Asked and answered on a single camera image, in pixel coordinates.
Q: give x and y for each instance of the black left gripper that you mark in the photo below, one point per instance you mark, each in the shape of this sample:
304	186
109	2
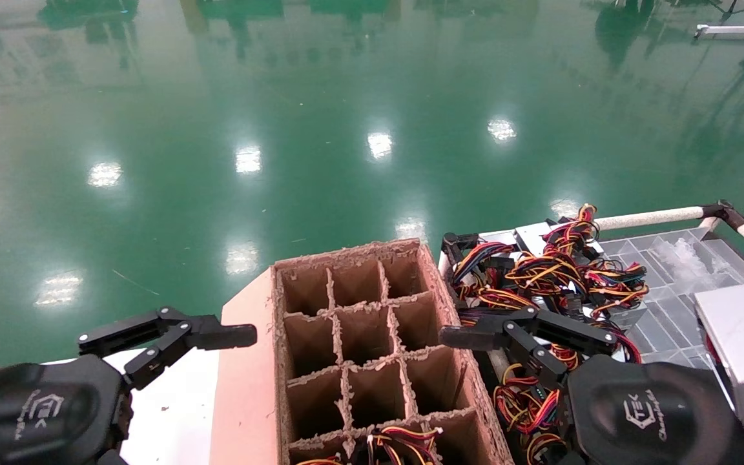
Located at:
36	413

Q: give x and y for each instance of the white stand base leg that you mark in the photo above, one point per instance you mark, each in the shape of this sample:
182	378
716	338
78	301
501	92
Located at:
727	30

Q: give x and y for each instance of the silver power supply unit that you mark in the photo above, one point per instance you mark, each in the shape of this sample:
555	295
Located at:
530	236
627	316

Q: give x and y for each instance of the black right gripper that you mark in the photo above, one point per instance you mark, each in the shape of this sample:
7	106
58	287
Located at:
643	420

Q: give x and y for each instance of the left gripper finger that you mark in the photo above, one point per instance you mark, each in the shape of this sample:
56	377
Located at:
227	336

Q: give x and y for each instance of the brown cardboard divider box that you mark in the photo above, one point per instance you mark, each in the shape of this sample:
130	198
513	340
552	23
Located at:
359	284

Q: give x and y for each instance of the clear plastic divider tray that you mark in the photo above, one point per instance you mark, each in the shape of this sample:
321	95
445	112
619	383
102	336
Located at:
669	310

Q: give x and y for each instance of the black pipe corner joint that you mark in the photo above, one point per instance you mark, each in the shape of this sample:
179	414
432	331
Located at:
453	242
721	212

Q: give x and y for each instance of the pink flat board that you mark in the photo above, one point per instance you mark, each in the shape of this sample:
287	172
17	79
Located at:
246	387

